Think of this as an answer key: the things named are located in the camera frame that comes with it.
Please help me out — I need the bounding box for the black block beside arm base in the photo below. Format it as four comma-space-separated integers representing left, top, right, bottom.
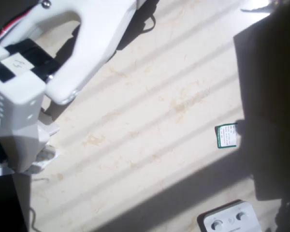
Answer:
0, 173, 30, 232

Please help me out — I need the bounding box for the green-bordered white label card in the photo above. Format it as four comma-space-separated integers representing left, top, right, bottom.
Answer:
214, 123, 238, 149

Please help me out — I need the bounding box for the large flat black object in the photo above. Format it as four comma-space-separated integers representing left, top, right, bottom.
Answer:
232, 13, 290, 202

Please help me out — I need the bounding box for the white device with two knobs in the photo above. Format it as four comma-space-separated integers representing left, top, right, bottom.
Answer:
197, 199, 263, 232

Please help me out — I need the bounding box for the thin dark cable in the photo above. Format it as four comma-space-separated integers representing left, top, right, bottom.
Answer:
29, 206, 39, 232

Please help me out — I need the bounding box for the red white arm servo cable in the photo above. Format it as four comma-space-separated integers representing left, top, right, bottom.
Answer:
0, 11, 41, 42

